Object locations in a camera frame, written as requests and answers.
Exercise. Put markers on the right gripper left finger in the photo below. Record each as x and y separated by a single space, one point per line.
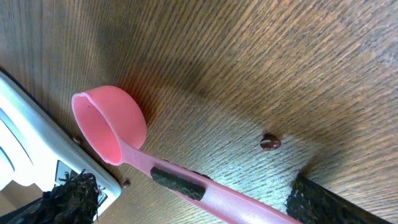
75 201

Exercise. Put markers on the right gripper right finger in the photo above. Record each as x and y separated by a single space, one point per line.
309 202

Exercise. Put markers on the pink measuring scoop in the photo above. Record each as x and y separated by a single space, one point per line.
113 124

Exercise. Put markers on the spilled bean near scale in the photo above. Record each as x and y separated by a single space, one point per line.
126 184

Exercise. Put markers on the white digital kitchen scale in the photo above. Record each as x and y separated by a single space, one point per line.
35 150

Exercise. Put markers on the spilled bean front right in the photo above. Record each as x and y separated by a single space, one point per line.
270 142

